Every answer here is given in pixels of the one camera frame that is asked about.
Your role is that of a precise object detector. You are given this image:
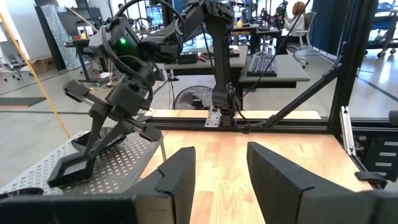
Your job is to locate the grey perforated metal riser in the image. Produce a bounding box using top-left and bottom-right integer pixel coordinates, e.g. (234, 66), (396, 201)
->
(0, 129), (167, 195)

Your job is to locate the black side table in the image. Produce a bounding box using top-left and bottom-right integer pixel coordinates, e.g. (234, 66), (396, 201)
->
(65, 39), (103, 83)

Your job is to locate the black desk box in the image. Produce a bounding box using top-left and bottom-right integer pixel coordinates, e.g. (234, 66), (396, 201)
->
(177, 51), (200, 65)

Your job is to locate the black deep square bowl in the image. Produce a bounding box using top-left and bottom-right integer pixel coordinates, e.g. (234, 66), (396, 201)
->
(0, 187), (44, 200)

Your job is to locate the black labelled box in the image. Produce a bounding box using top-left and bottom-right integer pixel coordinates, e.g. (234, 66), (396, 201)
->
(354, 133), (398, 187)

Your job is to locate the white arm base bracket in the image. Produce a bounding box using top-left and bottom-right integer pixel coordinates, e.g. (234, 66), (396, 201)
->
(204, 105), (222, 128)

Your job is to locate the black keyboard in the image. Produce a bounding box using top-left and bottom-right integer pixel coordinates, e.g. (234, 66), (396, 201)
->
(247, 54), (278, 78)

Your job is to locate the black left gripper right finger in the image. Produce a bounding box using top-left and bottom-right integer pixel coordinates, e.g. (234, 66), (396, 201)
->
(247, 141), (398, 224)

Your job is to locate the white office chair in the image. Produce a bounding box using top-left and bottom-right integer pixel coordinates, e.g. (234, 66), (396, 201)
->
(285, 12), (315, 68)

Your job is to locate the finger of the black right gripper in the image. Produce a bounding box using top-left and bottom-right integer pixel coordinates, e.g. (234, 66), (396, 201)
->
(83, 104), (108, 156)
(90, 121), (136, 156)

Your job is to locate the silver frame bracket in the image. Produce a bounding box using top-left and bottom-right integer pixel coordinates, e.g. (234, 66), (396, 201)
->
(339, 105), (357, 156)

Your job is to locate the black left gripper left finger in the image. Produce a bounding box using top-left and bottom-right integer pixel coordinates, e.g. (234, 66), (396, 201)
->
(0, 146), (197, 224)

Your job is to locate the silver metal sheet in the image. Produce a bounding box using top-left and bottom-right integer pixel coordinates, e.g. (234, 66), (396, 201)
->
(40, 4), (81, 71)

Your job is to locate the yellow hanging cable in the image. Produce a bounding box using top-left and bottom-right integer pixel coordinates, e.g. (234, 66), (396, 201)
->
(0, 12), (72, 139)

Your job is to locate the black aluminium table frame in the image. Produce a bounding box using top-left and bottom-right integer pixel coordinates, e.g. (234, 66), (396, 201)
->
(146, 0), (398, 190)

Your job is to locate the black mini square plate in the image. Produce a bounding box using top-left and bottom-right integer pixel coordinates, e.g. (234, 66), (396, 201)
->
(46, 151), (98, 189)

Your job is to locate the black round bowl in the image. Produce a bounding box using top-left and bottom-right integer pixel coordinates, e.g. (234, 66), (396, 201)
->
(70, 126), (127, 154)

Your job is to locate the grey office chair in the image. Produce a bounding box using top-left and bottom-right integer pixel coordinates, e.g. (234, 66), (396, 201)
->
(0, 40), (25, 82)

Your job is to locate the black floor fan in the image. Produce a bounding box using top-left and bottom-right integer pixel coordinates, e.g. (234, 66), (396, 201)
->
(173, 85), (215, 110)

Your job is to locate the dark blue curtain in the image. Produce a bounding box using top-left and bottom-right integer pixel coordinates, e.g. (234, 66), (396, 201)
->
(310, 0), (346, 55)

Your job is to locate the blue equipment cart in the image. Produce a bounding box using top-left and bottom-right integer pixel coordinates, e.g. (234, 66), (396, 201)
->
(366, 9), (398, 58)

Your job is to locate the person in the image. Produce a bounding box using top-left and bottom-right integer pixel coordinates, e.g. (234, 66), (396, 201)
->
(278, 1), (307, 37)

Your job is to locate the grey desk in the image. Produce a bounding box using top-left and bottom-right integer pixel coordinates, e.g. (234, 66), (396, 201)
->
(164, 45), (249, 77)
(239, 54), (311, 91)

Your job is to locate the black floor mat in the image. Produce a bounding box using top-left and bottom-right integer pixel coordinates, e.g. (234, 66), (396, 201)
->
(0, 96), (47, 108)

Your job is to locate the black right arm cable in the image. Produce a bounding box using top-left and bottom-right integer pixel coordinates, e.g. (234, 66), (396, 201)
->
(99, 0), (187, 103)

